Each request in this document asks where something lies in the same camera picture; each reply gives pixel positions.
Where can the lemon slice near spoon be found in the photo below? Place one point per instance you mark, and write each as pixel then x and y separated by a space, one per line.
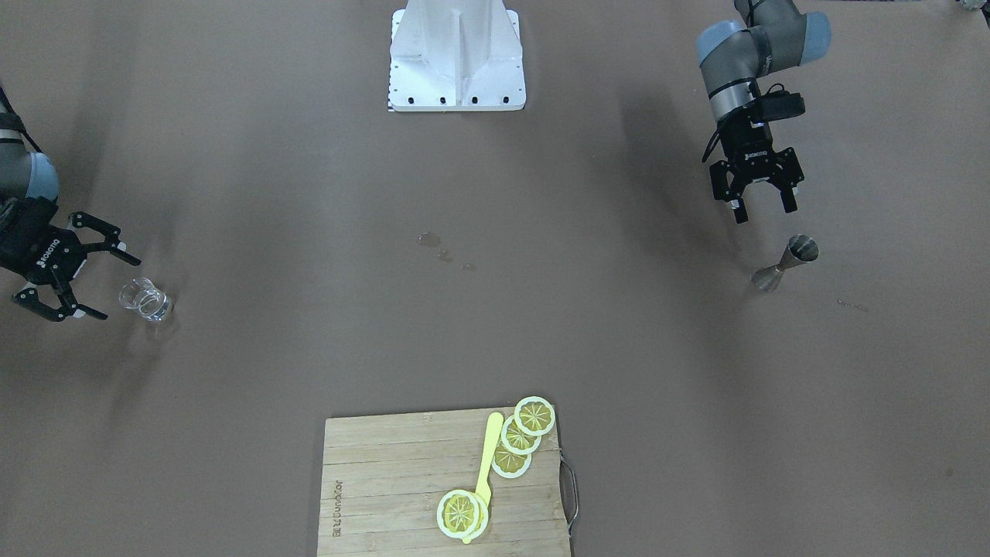
pixel 510 465

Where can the lemon slice end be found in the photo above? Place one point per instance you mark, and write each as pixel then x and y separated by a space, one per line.
pixel 535 415

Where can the lemon slice middle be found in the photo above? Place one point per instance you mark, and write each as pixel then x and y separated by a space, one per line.
pixel 516 441

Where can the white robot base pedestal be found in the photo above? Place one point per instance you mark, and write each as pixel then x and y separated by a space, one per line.
pixel 456 56

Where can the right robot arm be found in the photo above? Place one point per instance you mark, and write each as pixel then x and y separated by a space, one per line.
pixel 26 171

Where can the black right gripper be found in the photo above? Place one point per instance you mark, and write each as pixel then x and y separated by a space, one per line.
pixel 37 252

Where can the lemon slice on spoon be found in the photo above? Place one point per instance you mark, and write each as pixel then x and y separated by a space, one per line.
pixel 462 515

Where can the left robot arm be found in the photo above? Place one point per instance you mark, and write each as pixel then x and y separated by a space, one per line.
pixel 732 56

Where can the yellow plastic spoon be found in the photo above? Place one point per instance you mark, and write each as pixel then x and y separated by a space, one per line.
pixel 483 491

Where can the steel measuring jigger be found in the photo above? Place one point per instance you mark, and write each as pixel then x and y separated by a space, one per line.
pixel 800 250

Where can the wooden cutting board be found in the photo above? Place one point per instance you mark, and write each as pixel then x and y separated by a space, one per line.
pixel 384 475

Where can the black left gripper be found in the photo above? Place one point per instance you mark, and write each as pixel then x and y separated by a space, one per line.
pixel 752 145

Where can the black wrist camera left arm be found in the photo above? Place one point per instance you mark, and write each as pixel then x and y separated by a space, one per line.
pixel 775 106

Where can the clear glass cup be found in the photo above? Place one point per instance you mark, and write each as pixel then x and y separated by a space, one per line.
pixel 146 299

